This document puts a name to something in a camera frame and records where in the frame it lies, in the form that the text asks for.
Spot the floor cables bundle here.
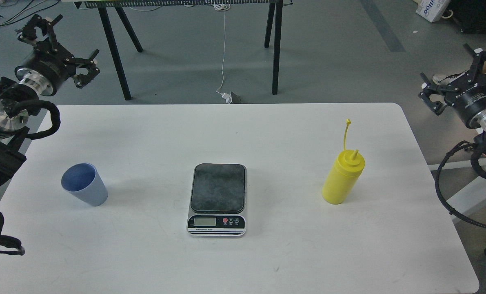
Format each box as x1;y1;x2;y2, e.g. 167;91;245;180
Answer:
0;0;62;30

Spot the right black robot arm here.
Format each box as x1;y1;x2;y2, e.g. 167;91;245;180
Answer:
418;44;486;229

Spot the white cardboard box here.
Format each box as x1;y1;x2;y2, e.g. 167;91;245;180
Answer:
415;0;453;23

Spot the black trestle table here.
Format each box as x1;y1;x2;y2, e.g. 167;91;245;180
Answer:
58;2;303;105

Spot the digital kitchen scale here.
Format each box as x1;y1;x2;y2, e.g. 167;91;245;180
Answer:
186;163;247;238

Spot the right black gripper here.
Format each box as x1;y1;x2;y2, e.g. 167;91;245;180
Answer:
418;44;486;129

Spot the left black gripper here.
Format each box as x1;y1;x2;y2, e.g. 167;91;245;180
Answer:
15;14;100;96

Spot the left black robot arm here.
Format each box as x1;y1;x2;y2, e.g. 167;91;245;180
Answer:
0;14;100;187

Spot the white power adapter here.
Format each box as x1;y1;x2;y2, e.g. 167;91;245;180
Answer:
222;92;242;104

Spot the white hanging cable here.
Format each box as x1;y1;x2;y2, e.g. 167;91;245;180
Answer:
214;3;232;96

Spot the blue plastic cup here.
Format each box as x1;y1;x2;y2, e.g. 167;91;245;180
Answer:
61;163;109;207

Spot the yellow squeeze bottle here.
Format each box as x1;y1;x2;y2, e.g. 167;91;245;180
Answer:
322;118;366;205

